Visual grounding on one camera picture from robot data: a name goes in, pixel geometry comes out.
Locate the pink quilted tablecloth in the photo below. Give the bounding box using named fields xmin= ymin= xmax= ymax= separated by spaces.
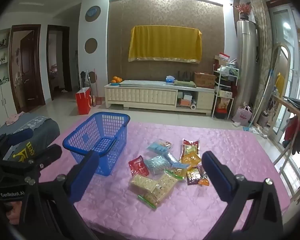
xmin=39 ymin=121 xmax=290 ymax=240

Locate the yellow television cover cloth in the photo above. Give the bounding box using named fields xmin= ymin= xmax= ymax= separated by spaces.
xmin=128 ymin=25 xmax=203 ymax=64

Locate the dark wooden door frame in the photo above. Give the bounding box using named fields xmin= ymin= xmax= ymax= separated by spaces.
xmin=46 ymin=24 xmax=73 ymax=100

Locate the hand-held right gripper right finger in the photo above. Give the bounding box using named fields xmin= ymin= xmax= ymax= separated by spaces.
xmin=201 ymin=151 xmax=284 ymax=240

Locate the silver standing air conditioner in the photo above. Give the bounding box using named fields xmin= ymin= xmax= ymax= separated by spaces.
xmin=236 ymin=19 xmax=258 ymax=117

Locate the glass balcony door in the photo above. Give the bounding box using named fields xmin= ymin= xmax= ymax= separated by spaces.
xmin=266 ymin=4 xmax=300 ymax=143

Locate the red paper bag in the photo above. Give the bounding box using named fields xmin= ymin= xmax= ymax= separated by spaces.
xmin=76 ymin=87 xmax=92 ymax=115

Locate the white wall shelf cabinet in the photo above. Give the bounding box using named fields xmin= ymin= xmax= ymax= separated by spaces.
xmin=0 ymin=29 xmax=18 ymax=120

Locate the cream television cabinet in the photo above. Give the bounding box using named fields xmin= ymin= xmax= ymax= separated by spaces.
xmin=104 ymin=79 xmax=215 ymax=117

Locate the round wall disc blue plate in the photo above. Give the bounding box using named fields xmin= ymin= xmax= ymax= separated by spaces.
xmin=84 ymin=5 xmax=101 ymax=22

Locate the green folded cloth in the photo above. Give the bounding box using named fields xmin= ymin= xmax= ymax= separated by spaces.
xmin=174 ymin=79 xmax=197 ymax=88

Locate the red and white carton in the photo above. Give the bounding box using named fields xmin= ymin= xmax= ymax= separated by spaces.
xmin=214 ymin=52 xmax=230 ymax=67

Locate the yellow green-edged snack packet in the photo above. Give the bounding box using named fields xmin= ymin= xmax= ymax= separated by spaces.
xmin=164 ymin=165 xmax=190 ymax=180

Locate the red and dark clothes bundle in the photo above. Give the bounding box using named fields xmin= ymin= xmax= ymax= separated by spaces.
xmin=281 ymin=115 xmax=300 ymax=155

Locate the orange printed bag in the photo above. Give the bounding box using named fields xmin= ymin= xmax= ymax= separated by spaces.
xmin=219 ymin=97 xmax=234 ymax=110

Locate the red clear-window snack packet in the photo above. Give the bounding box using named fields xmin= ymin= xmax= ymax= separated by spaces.
xmin=128 ymin=155 xmax=150 ymax=177

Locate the small orange snack packet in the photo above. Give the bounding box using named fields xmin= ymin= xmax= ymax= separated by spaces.
xmin=197 ymin=165 xmax=210 ymax=187

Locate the dark wooden door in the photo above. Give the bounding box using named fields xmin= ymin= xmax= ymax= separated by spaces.
xmin=9 ymin=24 xmax=46 ymax=113

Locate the red flower vase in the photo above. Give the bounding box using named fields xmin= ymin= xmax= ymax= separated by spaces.
xmin=230 ymin=2 xmax=252 ymax=20

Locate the blue flat mop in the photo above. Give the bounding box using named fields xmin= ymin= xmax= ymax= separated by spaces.
xmin=242 ymin=69 xmax=275 ymax=132

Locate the pink shopping bag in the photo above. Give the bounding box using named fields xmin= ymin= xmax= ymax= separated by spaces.
xmin=232 ymin=105 xmax=253 ymax=127

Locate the white metal rack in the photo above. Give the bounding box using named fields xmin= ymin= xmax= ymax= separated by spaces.
xmin=212 ymin=65 xmax=240 ymax=119

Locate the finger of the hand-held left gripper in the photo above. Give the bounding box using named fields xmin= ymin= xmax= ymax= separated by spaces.
xmin=0 ymin=129 xmax=33 ymax=160
xmin=0 ymin=144 xmax=63 ymax=179

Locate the blue plastic basket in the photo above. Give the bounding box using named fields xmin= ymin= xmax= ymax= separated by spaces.
xmin=62 ymin=112 xmax=130 ymax=176

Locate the small pink cloth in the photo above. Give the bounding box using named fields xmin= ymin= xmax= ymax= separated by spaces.
xmin=5 ymin=112 xmax=24 ymax=126

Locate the black folded cloth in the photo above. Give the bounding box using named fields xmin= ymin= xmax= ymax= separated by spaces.
xmin=282 ymin=95 xmax=300 ymax=118

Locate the red dustpan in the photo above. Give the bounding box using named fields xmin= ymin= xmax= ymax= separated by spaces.
xmin=91 ymin=95 xmax=103 ymax=107

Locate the brown round wall disc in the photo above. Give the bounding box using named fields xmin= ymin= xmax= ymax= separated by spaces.
xmin=84 ymin=38 xmax=98 ymax=54

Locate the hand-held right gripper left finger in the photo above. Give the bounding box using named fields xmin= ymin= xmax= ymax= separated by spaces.
xmin=22 ymin=151 xmax=100 ymax=240

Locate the green-edged cracker packet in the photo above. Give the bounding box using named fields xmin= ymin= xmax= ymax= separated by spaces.
xmin=137 ymin=174 xmax=179 ymax=209

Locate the light blue biscuit packet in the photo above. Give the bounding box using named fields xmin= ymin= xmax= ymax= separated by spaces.
xmin=144 ymin=156 xmax=172 ymax=175

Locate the clear cracker packet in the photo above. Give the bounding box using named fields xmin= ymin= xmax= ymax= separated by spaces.
xmin=129 ymin=174 xmax=160 ymax=193

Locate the wooden clothes rack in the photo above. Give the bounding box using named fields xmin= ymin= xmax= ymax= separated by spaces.
xmin=272 ymin=96 xmax=300 ymax=203

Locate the patterned beige curtain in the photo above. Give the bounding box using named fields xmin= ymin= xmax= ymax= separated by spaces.
xmin=250 ymin=0 xmax=272 ymax=125

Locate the grey lace-trimmed cloth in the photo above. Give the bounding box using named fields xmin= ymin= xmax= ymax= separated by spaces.
xmin=0 ymin=112 xmax=50 ymax=143

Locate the dark grey bag yellow print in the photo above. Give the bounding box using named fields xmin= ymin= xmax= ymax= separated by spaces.
xmin=0 ymin=122 xmax=60 ymax=160

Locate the brown cardboard box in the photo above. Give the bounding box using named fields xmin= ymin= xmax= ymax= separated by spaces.
xmin=194 ymin=72 xmax=217 ymax=89

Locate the light blue cartoon pastry packet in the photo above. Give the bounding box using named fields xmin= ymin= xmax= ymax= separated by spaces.
xmin=147 ymin=139 xmax=172 ymax=155

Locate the arched floor mirror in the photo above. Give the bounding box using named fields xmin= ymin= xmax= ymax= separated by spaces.
xmin=262 ymin=44 xmax=294 ymax=143

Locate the red and yellow snack packet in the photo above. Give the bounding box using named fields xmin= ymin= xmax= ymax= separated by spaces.
xmin=179 ymin=139 xmax=202 ymax=167

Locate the small light blue packet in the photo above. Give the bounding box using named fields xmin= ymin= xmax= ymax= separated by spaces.
xmin=164 ymin=152 xmax=190 ymax=169

